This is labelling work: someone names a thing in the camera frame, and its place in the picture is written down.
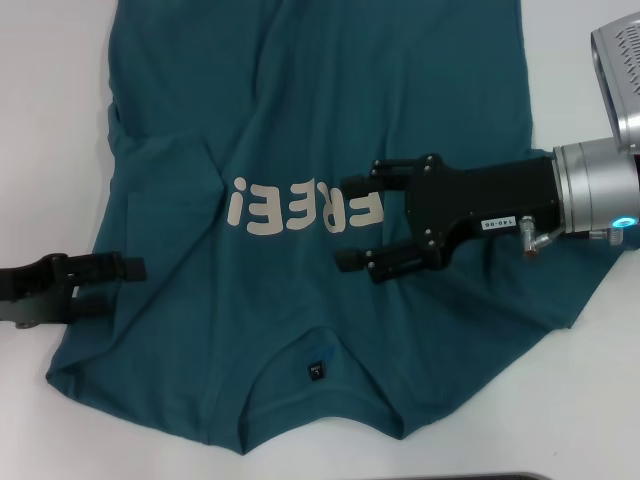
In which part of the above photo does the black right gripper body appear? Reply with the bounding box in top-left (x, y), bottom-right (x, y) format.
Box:
top-left (405, 154), bottom-right (564, 271)

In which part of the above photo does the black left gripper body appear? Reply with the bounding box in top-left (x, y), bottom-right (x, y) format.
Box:
top-left (0, 254), bottom-right (76, 329)

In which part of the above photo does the silver cable connector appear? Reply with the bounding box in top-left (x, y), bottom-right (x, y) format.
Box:
top-left (517, 215), bottom-right (566, 259)

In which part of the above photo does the teal t-shirt with white print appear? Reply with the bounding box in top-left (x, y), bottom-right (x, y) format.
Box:
top-left (44, 0), bottom-right (627, 444)

